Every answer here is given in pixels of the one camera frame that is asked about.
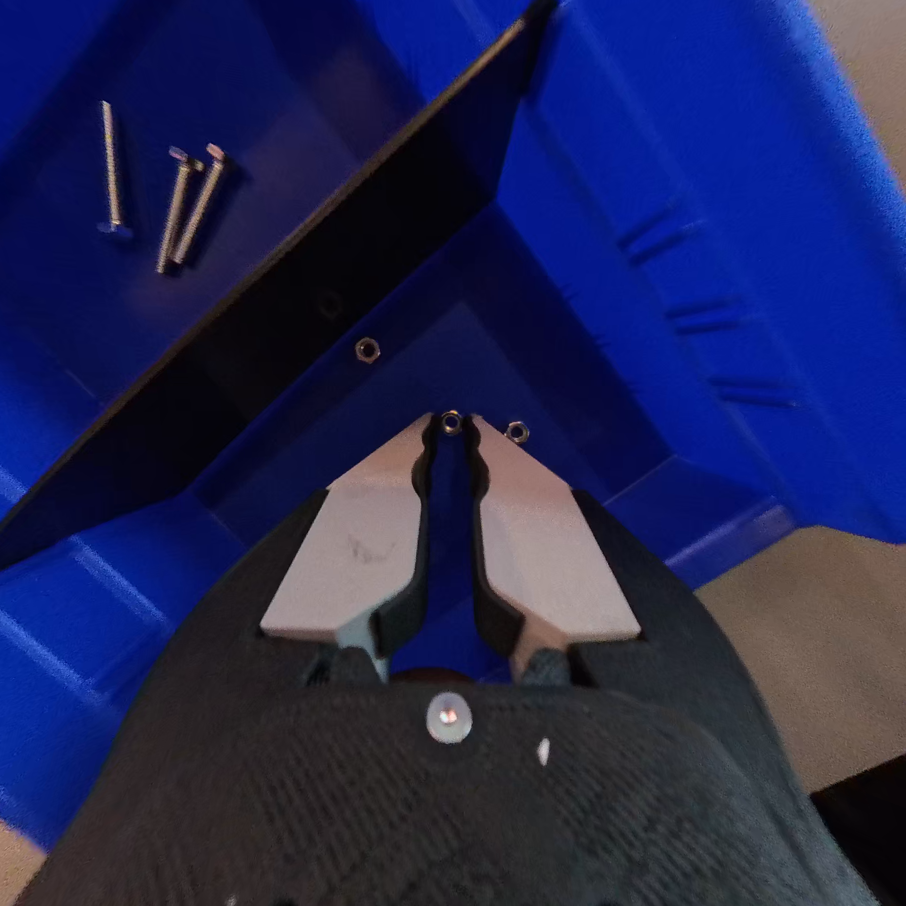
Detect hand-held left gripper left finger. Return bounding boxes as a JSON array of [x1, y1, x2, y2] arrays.
[[259, 412, 436, 684]]

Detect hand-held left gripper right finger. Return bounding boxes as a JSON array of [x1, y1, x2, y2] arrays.
[[463, 414, 642, 686]]

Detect silver hex bolt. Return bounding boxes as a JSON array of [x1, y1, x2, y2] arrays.
[[173, 142, 229, 264], [156, 145, 206, 276], [98, 101, 134, 240]]

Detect blue plastic bin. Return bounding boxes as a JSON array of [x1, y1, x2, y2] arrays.
[[0, 0, 906, 854]]

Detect black bin divider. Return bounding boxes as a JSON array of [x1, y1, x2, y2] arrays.
[[0, 0, 560, 570]]

